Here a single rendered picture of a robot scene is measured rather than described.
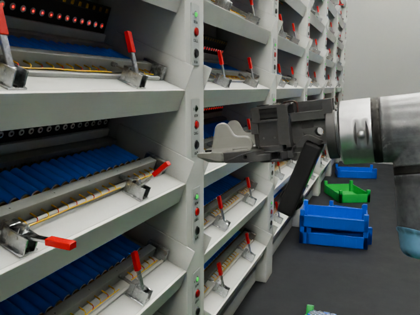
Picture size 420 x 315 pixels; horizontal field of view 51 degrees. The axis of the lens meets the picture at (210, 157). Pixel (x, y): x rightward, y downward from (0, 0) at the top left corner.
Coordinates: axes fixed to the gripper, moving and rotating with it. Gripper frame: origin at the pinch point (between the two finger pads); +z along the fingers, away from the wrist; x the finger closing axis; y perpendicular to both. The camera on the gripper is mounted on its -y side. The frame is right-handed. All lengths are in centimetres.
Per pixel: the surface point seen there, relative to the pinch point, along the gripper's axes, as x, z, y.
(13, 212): 24.6, 16.7, -1.9
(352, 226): -134, -9, -53
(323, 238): -133, 4, -58
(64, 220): 17.3, 15.7, -5.2
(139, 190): 0.9, 13.3, -4.6
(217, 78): -42.6, 12.8, 15.0
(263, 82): -86, 12, 14
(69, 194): 13.8, 17.2, -2.2
